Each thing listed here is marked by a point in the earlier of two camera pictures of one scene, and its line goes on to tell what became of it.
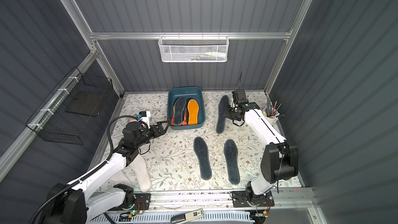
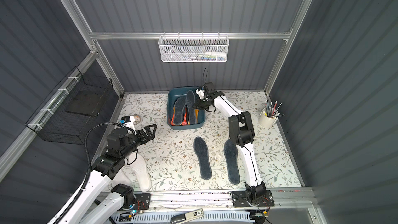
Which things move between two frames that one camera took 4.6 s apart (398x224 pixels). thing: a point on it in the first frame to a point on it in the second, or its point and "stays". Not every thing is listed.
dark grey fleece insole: [224, 101] to [190, 101]
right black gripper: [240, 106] to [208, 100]
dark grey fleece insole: [179, 106] stays
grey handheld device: [179, 219] stays
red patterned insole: [184, 121] stays
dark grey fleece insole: [230, 150] stays
